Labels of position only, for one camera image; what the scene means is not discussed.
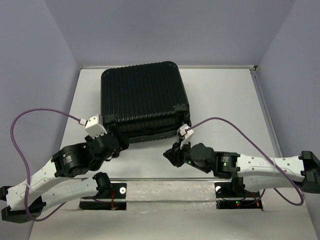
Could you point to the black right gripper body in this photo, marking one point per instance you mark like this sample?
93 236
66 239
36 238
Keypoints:
185 153

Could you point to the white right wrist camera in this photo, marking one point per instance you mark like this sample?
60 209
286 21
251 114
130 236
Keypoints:
185 134

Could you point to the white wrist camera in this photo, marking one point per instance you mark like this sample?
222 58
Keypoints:
185 134
94 127

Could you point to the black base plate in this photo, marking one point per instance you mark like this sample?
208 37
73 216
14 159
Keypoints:
115 200
226 199

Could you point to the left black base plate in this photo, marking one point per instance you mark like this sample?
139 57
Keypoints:
115 200

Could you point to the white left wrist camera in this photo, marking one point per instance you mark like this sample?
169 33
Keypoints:
94 127

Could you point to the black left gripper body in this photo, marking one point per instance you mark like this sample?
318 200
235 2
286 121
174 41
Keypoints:
118 151

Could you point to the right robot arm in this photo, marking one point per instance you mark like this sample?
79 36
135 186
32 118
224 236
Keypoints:
250 173

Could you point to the black hard-shell suitcase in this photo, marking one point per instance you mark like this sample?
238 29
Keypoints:
145 102

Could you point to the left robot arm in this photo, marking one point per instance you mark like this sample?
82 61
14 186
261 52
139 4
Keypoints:
71 173

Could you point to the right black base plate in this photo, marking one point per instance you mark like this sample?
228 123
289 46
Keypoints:
226 199

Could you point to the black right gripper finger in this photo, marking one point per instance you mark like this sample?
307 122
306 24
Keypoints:
177 147
173 156

